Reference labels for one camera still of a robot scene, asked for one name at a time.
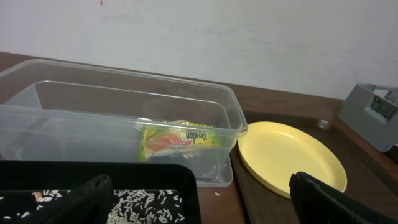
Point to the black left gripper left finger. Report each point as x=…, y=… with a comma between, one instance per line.
x=88, y=203

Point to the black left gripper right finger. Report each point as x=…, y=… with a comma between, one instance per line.
x=316, y=202

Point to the rice leftovers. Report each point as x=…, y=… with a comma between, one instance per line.
x=129, y=206

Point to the yellow plate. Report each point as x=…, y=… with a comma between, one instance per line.
x=272, y=152

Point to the green snack wrapper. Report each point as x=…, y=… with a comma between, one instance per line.
x=179, y=137

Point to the grey dishwasher rack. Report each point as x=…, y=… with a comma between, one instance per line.
x=371, y=111

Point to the black plastic tray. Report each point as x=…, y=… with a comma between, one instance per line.
x=45, y=175

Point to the clear plastic bin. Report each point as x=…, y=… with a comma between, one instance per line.
x=58, y=111

